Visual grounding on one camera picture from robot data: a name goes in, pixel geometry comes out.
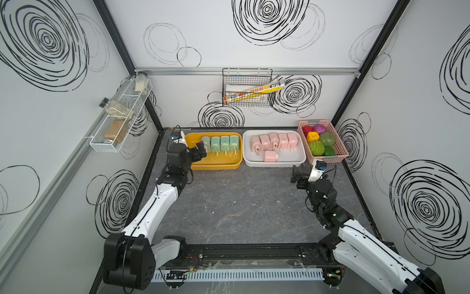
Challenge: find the red toy pepper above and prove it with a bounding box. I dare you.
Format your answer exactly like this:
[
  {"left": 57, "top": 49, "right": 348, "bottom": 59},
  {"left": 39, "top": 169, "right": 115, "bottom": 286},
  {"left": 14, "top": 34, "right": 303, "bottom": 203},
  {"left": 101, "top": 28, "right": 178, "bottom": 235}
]
[{"left": 302, "top": 126, "right": 314, "bottom": 138}]

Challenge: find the white plastic storage tray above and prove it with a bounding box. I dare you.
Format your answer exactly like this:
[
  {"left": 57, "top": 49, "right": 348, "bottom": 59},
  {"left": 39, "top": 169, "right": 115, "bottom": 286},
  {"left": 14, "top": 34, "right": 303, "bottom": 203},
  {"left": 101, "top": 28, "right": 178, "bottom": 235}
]
[{"left": 242, "top": 130, "right": 306, "bottom": 168}]

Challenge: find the black wire wall basket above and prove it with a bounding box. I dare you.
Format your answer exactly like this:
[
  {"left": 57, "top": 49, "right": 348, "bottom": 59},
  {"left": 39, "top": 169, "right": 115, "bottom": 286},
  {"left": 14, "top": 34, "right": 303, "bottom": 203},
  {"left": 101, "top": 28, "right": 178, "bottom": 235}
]
[{"left": 222, "top": 67, "right": 273, "bottom": 108}]

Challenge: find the white slotted cable duct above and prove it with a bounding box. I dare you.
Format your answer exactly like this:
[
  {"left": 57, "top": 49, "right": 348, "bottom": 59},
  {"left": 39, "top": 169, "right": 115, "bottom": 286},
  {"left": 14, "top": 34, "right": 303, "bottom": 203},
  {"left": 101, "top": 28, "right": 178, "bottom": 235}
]
[{"left": 151, "top": 268, "right": 324, "bottom": 283}]

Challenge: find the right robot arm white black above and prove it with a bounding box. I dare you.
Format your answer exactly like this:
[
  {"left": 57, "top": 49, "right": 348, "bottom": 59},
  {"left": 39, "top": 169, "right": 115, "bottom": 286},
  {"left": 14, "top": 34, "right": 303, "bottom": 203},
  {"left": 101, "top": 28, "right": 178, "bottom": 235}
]
[{"left": 291, "top": 161, "right": 445, "bottom": 294}]

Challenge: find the aluminium wall rail left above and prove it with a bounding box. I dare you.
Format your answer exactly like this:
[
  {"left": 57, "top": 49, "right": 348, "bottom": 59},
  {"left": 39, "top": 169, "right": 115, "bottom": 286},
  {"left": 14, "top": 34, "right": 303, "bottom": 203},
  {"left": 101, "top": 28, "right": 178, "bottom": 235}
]
[{"left": 1, "top": 114, "right": 105, "bottom": 283}]

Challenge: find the dark green toy vegetable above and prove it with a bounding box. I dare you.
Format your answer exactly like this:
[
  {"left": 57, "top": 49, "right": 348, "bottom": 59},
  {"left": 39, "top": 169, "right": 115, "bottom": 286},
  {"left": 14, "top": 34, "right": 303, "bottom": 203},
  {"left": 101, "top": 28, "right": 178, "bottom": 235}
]
[{"left": 308, "top": 140, "right": 336, "bottom": 157}]

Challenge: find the yellow red foil roll box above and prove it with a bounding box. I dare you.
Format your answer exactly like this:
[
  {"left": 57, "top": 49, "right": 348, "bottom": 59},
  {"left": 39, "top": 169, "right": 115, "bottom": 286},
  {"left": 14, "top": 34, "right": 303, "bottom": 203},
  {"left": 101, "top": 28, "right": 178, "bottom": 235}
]
[{"left": 222, "top": 81, "right": 285, "bottom": 105}]

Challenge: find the glass jar on shelf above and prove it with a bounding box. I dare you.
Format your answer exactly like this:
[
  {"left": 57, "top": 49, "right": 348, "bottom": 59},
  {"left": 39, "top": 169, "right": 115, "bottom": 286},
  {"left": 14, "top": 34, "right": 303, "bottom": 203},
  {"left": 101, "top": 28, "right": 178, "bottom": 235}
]
[{"left": 134, "top": 72, "right": 148, "bottom": 94}]

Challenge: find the pink perforated plastic basket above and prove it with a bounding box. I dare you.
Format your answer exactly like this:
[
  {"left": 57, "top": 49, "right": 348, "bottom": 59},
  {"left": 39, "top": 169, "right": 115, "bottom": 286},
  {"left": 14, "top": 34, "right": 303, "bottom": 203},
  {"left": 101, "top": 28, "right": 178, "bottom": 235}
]
[{"left": 297, "top": 120, "right": 349, "bottom": 165}]

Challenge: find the green toy apple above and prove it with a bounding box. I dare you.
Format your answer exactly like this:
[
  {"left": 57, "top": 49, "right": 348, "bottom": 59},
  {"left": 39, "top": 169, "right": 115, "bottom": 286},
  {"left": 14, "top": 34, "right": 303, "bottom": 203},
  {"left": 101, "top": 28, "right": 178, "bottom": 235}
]
[{"left": 319, "top": 132, "right": 336, "bottom": 147}]

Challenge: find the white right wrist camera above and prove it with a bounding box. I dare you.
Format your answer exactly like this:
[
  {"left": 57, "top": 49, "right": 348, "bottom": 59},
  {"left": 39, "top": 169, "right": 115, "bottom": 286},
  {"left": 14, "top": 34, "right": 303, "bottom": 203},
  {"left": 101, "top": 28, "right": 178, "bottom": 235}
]
[{"left": 308, "top": 159, "right": 327, "bottom": 183}]

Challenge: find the black corner frame post right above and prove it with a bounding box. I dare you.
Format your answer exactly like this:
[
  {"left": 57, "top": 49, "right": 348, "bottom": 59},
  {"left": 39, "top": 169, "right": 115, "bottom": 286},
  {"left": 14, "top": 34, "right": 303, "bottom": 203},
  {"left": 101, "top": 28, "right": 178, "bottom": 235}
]
[{"left": 331, "top": 0, "right": 411, "bottom": 126}]

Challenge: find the aluminium wall rail back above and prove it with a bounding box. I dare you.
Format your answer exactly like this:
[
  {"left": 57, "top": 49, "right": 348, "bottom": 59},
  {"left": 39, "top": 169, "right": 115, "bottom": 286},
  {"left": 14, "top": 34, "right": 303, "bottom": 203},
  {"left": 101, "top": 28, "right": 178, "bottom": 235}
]
[{"left": 134, "top": 67, "right": 361, "bottom": 77}]

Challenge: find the yellow plastic storage tray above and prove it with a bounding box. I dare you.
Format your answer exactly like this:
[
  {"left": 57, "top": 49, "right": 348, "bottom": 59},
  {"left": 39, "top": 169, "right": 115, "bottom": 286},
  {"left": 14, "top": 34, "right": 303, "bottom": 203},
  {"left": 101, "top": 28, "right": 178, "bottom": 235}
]
[{"left": 185, "top": 132, "right": 243, "bottom": 170}]

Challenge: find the black corner frame post left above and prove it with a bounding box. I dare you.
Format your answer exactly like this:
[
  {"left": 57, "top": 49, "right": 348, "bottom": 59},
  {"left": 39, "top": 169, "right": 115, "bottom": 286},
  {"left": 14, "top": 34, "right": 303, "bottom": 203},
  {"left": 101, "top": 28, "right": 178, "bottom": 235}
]
[{"left": 93, "top": 0, "right": 164, "bottom": 132}]

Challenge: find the purple toy vegetable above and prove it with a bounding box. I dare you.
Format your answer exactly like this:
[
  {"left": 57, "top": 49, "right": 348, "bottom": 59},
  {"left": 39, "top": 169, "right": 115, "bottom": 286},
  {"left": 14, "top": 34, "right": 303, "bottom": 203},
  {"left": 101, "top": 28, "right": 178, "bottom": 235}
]
[{"left": 313, "top": 124, "right": 327, "bottom": 135}]

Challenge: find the aluminium wall rail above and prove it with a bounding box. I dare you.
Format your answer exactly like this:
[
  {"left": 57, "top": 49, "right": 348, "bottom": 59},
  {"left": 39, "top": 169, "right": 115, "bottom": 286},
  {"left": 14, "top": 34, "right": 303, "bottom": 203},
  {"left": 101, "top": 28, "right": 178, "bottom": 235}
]
[
  {"left": 134, "top": 67, "right": 361, "bottom": 77},
  {"left": 1, "top": 114, "right": 105, "bottom": 283}
]

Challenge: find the black corner frame post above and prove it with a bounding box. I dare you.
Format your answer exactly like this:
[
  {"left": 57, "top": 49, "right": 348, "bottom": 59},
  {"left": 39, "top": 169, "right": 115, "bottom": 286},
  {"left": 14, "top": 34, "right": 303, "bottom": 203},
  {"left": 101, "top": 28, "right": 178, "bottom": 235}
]
[
  {"left": 93, "top": 0, "right": 164, "bottom": 132},
  {"left": 331, "top": 0, "right": 411, "bottom": 126}
]

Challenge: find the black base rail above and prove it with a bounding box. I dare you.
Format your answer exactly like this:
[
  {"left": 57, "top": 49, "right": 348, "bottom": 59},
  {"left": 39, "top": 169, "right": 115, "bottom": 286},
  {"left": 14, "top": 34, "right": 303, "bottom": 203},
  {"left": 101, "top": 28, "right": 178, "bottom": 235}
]
[{"left": 100, "top": 242, "right": 399, "bottom": 271}]

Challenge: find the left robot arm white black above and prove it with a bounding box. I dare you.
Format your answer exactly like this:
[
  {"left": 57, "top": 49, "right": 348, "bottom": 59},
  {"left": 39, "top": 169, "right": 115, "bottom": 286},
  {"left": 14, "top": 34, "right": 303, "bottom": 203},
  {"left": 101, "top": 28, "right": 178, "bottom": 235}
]
[{"left": 102, "top": 142, "right": 208, "bottom": 293}]

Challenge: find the yellow toy pepper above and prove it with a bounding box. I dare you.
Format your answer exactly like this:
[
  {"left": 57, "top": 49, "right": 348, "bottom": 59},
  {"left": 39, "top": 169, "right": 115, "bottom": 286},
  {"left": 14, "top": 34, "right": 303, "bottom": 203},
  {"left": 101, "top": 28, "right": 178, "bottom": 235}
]
[{"left": 306, "top": 131, "right": 319, "bottom": 143}]

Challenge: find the clear bottle on shelf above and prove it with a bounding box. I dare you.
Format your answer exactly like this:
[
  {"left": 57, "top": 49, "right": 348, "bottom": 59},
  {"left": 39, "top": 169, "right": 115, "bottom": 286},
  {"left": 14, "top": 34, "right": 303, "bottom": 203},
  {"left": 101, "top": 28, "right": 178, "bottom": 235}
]
[{"left": 99, "top": 98, "right": 135, "bottom": 121}]

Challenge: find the white wire wall shelf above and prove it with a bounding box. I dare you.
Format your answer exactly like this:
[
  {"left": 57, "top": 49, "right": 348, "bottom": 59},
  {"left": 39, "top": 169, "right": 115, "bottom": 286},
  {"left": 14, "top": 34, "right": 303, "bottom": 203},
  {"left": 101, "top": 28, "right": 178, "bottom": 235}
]
[{"left": 89, "top": 72, "right": 153, "bottom": 155}]

